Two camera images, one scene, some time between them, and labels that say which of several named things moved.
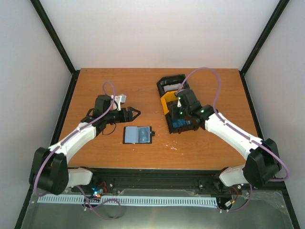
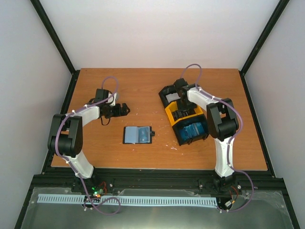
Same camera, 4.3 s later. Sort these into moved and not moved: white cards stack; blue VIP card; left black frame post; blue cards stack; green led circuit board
Moved: blue cards stack; white cards stack
Not moved: left black frame post; blue VIP card; green led circuit board
